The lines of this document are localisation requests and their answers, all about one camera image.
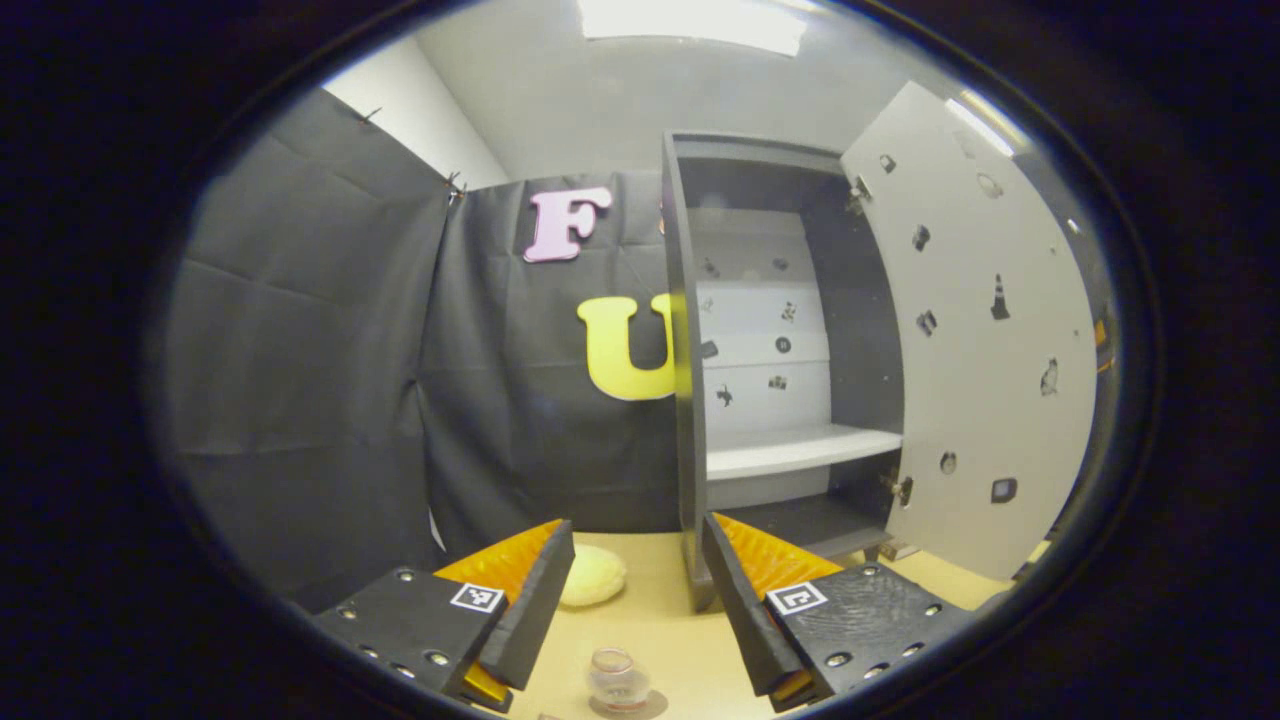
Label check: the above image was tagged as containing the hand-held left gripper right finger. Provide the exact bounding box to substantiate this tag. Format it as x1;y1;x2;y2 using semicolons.
700;512;976;713

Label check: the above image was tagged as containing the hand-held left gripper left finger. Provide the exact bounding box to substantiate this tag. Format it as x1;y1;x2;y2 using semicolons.
312;518;578;713

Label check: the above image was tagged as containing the clear bottle with red label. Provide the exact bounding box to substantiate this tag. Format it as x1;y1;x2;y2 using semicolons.
587;647;653;713

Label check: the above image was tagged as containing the grey cabinet door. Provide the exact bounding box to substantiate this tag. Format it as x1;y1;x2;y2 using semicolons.
840;80;1101;583

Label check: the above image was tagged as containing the dark grey cabinet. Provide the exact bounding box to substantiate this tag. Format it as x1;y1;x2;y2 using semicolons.
660;130;906;613

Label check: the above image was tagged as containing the pale yellow round pad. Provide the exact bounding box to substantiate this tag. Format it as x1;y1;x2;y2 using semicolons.
558;572;629;608

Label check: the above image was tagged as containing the black backdrop cloth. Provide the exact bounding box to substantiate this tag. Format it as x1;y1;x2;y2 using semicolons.
165;85;1121;611

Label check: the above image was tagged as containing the large ceiling light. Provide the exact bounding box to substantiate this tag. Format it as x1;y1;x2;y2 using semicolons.
578;0;809;58

